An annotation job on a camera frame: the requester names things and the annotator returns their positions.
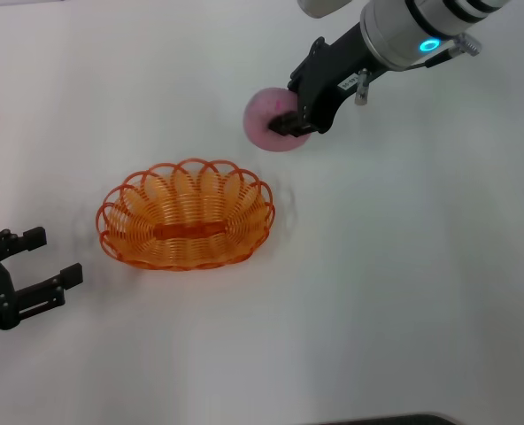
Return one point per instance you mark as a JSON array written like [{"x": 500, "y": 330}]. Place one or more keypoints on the pink peach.
[{"x": 262, "y": 115}]

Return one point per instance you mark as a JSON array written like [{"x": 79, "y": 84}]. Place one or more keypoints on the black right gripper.
[{"x": 328, "y": 75}]

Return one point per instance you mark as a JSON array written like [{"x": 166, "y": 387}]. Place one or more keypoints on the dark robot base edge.
[{"x": 390, "y": 419}]

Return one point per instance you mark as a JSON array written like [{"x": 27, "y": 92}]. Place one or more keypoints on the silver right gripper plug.
[{"x": 362, "y": 88}]

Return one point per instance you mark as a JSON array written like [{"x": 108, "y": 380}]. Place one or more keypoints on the orange woven plastic basket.
[{"x": 182, "y": 230}]

